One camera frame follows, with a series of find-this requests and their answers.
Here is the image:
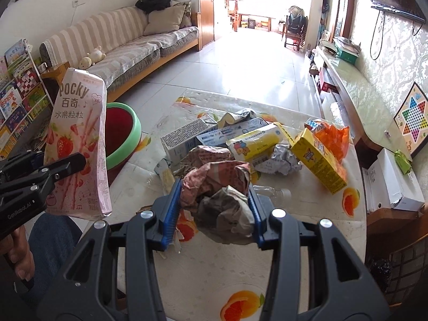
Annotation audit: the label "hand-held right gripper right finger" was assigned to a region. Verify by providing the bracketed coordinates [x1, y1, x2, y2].
[248, 185, 392, 321]

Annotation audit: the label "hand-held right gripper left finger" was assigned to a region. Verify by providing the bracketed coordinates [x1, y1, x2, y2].
[37, 178, 184, 321]

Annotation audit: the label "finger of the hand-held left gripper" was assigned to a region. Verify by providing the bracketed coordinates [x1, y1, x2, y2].
[0, 151, 87, 204]

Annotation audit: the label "grey paper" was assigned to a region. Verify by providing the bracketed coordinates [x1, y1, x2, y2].
[196, 185, 256, 244]

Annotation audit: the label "pink snack box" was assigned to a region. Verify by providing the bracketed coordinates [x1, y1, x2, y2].
[43, 68, 112, 220]

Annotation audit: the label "pink paper wrapper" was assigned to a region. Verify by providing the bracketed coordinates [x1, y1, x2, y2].
[182, 145, 251, 209]

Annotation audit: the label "red bin green rim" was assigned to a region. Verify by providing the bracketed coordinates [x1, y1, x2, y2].
[105, 102, 143, 171]

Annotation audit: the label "yellow cardboard box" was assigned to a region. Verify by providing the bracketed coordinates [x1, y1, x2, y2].
[290, 128, 348, 195]

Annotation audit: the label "long toothpaste box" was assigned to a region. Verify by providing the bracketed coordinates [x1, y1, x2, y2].
[196, 117, 278, 148]

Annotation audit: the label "orange snack bag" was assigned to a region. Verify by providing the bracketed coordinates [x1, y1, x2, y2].
[304, 119, 350, 164]

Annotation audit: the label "person's left hand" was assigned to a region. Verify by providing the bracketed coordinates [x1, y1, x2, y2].
[0, 227, 36, 281]

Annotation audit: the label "clear plastic bottle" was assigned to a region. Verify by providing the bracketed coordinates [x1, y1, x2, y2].
[249, 184, 292, 204]

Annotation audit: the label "torn beige paper scrap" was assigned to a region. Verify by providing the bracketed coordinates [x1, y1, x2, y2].
[154, 158, 183, 194]

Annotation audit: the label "person's leg blue jeans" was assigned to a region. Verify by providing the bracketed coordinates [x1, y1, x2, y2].
[28, 212, 84, 308]

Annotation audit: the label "orange print tablecloth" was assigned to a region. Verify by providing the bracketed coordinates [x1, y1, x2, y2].
[80, 89, 368, 321]

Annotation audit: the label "crumpled silver foil wrapper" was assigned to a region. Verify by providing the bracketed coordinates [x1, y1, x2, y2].
[252, 140, 303, 176]

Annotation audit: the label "grey white milk carton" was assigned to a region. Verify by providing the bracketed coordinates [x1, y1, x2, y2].
[160, 118, 218, 166]

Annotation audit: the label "children's book rack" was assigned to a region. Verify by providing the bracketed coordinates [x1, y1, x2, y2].
[0, 38, 54, 161]

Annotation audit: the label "white plush toy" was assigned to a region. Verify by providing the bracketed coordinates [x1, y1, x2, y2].
[78, 46, 107, 69]

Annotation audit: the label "black plastic bag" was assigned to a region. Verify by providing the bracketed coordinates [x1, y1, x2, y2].
[368, 259, 392, 291]

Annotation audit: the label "wooden stool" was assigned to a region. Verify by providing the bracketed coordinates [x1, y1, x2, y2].
[366, 207, 428, 265]

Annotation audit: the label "striped beige sofa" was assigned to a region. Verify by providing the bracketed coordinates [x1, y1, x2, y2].
[39, 7, 201, 106]

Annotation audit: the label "white cardboard box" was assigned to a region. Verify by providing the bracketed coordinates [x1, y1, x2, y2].
[361, 147, 426, 215]

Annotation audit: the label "red flat box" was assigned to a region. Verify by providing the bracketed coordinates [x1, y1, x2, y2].
[318, 70, 338, 92]

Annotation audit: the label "small green packet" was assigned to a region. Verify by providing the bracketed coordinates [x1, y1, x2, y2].
[393, 150, 412, 174]

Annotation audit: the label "long television cabinet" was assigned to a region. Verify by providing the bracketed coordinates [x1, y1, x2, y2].
[309, 45, 402, 161]

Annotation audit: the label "beige pillow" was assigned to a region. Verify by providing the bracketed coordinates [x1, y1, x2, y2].
[144, 5, 186, 36]

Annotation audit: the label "star checkers board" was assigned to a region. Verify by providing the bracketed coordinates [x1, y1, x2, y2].
[393, 82, 428, 158]

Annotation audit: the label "black cloth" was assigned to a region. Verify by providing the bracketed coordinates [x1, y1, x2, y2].
[135, 0, 171, 14]

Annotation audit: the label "stack of papers green box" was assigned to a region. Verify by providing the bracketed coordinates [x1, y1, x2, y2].
[319, 36, 362, 66]

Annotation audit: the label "patterned pillow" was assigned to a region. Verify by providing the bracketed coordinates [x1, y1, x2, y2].
[170, 1, 193, 29]

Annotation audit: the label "chair with dark bag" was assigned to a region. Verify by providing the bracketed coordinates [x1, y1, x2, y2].
[282, 6, 309, 51]

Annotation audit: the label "black television cable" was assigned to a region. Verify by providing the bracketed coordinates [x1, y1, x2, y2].
[369, 7, 388, 61]

